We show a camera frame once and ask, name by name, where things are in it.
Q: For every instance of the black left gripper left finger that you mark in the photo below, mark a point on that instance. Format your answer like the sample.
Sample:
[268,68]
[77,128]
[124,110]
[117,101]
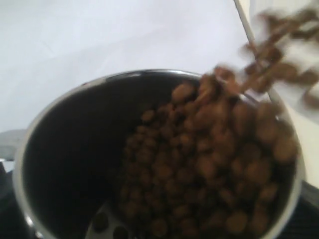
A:
[12,222]

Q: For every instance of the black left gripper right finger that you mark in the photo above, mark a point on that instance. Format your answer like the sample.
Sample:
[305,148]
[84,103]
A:
[305,221]

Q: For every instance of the steel mug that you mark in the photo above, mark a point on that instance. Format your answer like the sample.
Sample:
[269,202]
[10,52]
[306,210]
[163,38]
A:
[159,154]

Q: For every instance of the white curtain backdrop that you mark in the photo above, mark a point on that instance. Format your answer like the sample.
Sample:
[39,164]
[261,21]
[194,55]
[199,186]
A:
[48,47]

